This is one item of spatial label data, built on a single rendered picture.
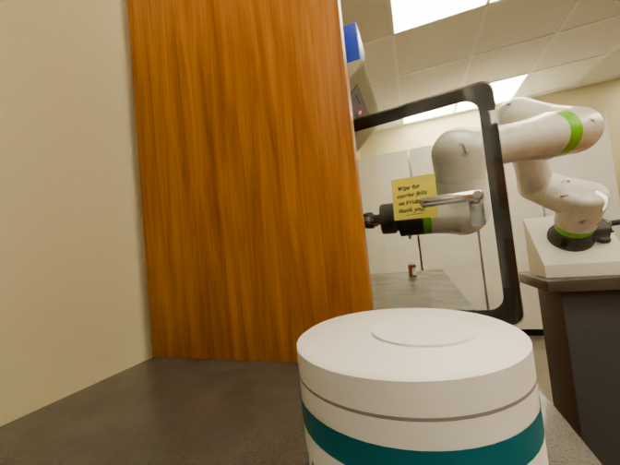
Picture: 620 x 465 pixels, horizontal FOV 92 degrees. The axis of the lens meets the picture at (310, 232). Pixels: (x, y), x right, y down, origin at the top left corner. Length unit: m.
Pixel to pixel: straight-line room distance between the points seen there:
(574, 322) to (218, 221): 1.31
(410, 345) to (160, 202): 0.64
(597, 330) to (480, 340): 1.36
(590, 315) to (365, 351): 1.38
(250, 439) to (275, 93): 0.55
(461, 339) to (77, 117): 0.75
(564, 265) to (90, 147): 1.53
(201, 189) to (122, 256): 0.23
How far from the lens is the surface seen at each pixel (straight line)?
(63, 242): 0.71
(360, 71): 0.69
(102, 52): 0.90
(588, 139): 1.05
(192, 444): 0.43
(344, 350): 0.17
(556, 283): 1.40
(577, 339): 1.52
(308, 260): 0.54
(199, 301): 0.67
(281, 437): 0.40
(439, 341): 0.18
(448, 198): 0.52
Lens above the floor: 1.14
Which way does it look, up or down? 3 degrees up
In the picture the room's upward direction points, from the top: 6 degrees counter-clockwise
